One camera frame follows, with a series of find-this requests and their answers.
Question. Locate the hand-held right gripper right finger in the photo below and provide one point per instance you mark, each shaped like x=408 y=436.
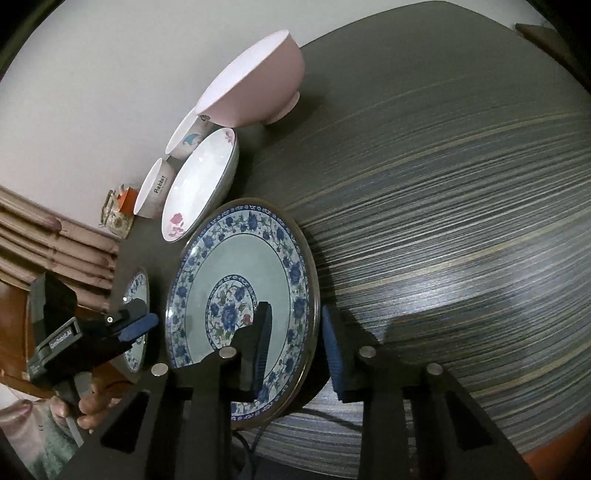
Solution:
x=333 y=355

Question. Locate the beige pleated curtain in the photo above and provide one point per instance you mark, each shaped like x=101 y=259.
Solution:
x=51 y=244

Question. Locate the floral teapot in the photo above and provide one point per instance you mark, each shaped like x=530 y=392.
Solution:
x=116 y=224

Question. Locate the person's left hand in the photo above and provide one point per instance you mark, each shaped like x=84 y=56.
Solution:
x=94 y=406

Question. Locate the small bowl with blue print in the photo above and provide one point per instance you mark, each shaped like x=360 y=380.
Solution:
x=189 y=138

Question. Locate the white plate with pink flowers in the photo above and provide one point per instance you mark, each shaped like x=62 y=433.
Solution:
x=198 y=184

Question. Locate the brown wooden board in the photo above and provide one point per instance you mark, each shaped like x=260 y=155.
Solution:
x=545 y=39

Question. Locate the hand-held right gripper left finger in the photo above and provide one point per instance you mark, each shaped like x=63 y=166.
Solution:
x=261 y=344

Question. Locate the brown wooden furniture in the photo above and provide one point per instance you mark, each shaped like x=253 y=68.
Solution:
x=14 y=332

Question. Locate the small blue floral plate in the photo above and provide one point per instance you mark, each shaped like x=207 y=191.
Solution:
x=138 y=286

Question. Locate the small bowl with beige base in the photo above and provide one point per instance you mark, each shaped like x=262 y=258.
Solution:
x=154 y=189

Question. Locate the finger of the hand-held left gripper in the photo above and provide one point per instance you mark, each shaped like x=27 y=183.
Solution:
x=141 y=325
x=131 y=308

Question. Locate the large pink bowl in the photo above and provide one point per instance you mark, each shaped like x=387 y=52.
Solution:
x=258 y=78

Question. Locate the orange cup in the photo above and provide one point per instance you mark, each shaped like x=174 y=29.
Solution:
x=127 y=201

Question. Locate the large blue floral plate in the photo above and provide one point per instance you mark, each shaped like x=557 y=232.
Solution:
x=258 y=267

